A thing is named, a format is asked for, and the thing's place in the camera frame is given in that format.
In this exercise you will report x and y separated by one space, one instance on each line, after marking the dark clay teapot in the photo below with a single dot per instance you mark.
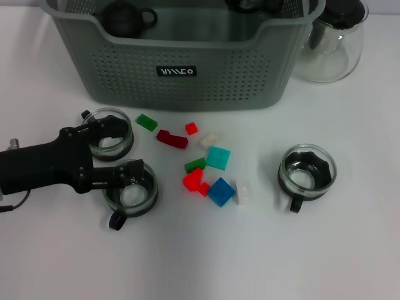
122 18

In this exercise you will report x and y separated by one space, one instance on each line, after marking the grey-green perforated storage bin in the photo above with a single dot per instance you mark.
218 87

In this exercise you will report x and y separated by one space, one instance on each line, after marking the white toy brick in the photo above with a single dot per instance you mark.
208 140
243 193

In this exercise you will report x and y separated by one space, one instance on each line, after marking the glass carafe with black lid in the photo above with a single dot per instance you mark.
331 62

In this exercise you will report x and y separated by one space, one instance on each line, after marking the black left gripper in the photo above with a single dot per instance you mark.
47 165

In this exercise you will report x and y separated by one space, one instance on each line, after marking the teal square toy plate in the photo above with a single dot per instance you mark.
218 157

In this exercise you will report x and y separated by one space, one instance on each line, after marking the small red toy brick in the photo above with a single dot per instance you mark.
203 189
191 128

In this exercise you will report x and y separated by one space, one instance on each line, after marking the large red-orange toy brick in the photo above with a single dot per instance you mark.
191 180

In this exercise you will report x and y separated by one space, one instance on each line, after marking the dark red long brick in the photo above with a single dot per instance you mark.
170 139

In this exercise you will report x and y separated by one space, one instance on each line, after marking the glass teacup with black holder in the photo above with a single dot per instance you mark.
237 5
107 143
307 184
134 197

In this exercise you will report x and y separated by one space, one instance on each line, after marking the blue square toy plate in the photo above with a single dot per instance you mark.
221 192

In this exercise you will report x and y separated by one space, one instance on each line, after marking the translucent green brick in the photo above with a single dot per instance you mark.
146 122

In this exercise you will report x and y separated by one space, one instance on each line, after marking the green studded toy brick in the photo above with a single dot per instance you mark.
195 165

